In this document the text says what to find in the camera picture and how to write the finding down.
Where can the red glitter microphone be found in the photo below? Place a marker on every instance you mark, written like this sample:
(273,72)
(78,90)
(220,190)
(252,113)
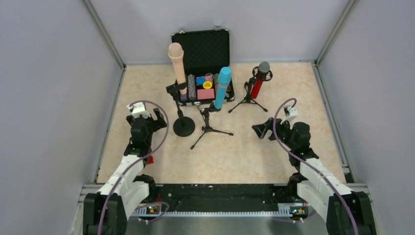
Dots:
(261,74)

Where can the pink card deck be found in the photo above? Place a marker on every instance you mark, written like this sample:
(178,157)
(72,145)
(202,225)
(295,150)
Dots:
(203,94)

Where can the blue toy microphone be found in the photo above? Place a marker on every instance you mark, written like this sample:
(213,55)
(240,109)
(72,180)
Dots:
(224,79)

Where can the black poker chip case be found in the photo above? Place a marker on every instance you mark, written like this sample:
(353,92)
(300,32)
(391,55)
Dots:
(205,51)

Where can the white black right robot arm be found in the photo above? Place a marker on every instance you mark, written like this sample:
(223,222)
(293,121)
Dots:
(344,210)

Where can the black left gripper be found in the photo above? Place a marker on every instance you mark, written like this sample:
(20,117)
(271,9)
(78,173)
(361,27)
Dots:
(158,117)

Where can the black tripod shock-mount stand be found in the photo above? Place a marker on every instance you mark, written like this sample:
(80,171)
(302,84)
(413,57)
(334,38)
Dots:
(248,98)

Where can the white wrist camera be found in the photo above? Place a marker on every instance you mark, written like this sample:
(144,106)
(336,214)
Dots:
(290,114)
(138,110)

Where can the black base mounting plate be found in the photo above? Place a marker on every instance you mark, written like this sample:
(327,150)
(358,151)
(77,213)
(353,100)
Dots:
(221,197)

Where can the black round-base mic stand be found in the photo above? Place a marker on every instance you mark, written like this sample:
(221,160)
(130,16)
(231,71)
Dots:
(183,126)

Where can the yellow big blind button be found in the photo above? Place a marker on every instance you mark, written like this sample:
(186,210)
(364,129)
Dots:
(207,85)

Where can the black tripod clip mic stand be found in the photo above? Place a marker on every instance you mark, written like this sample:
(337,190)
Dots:
(205,113)

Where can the peach pink microphone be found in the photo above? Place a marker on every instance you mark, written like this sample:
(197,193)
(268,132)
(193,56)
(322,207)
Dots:
(176,55)

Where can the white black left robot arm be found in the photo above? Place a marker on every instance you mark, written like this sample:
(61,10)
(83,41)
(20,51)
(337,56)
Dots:
(106,211)

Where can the blue dealer button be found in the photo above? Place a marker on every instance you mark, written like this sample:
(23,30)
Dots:
(200,80)

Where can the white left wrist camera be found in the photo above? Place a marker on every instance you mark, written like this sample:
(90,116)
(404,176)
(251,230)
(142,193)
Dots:
(138,110)

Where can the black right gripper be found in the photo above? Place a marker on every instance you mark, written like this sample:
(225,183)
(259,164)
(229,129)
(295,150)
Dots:
(270,129)

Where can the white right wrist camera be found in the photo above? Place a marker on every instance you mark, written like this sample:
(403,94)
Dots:
(290,114)

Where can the small red block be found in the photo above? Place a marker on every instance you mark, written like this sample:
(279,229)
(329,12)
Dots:
(150,160)

